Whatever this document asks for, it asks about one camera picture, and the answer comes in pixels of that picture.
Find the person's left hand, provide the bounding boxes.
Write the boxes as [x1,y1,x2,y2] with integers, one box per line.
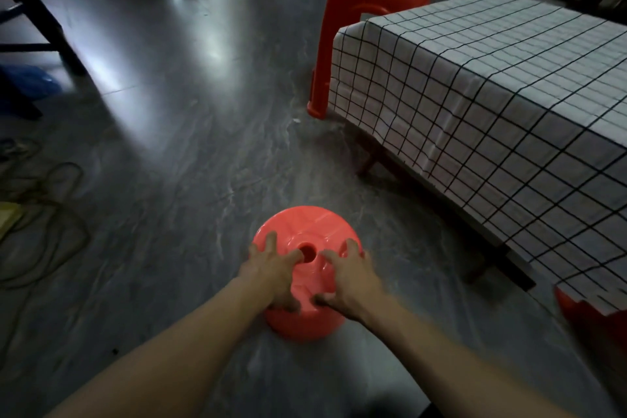
[237,231,304,314]

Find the person's right hand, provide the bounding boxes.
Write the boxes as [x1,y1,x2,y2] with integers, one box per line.
[313,238,388,323]

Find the person's right forearm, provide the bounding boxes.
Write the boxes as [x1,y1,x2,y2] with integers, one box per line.
[364,295,574,418]

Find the person's left forearm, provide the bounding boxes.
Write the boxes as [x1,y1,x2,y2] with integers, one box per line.
[44,278,273,418]

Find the yellow slippers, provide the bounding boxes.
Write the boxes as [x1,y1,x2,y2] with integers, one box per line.
[0,202,23,240]

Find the tangled dark cables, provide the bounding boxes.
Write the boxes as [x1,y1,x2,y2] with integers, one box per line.
[0,138,91,360]

